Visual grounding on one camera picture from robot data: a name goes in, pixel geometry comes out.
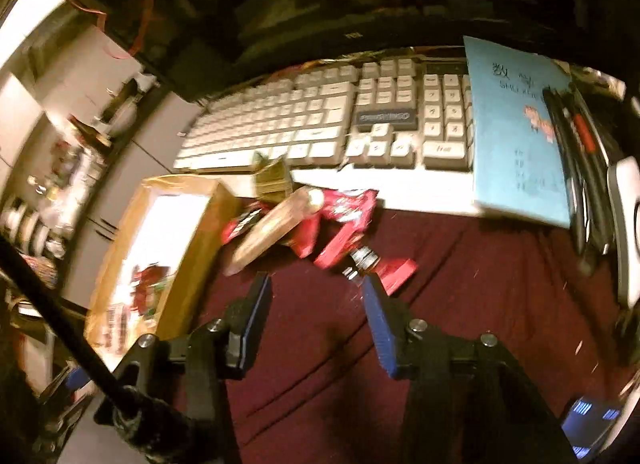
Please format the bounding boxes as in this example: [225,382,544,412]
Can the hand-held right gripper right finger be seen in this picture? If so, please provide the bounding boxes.
[361,275,577,464]

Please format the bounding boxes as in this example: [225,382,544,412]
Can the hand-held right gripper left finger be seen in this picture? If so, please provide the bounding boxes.
[114,271,274,464]

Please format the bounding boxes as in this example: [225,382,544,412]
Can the red snack packet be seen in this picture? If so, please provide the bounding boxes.
[221,188,379,259]
[314,221,419,295]
[129,264,177,321]

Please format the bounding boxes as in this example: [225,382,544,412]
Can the tan snack packet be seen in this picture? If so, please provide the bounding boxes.
[222,188,326,277]

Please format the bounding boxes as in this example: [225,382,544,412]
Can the cardboard box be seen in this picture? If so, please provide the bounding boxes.
[82,175,242,358]

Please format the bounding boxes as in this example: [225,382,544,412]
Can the green snack packet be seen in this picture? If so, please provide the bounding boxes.
[249,153,295,205]

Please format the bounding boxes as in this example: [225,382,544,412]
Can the dark red cloth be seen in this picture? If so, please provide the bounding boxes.
[197,204,640,464]

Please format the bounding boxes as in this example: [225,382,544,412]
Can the black rod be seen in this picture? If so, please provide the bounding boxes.
[0,234,197,464]

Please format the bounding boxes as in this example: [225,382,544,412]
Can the white keyboard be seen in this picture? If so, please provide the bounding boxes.
[172,56,476,175]

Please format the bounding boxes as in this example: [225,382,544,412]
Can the light blue booklet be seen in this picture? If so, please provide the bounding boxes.
[462,36,574,229]

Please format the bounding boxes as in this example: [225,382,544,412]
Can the white jar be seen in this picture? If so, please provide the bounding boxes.
[102,78,151,139]

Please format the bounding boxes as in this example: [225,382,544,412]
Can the cluttered bottles and jars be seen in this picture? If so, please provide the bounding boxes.
[0,116,113,265]

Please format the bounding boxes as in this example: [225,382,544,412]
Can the white round device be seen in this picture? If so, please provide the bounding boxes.
[606,156,640,309]

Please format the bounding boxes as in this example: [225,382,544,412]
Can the black and red pen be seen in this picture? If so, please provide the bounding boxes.
[567,84,617,255]

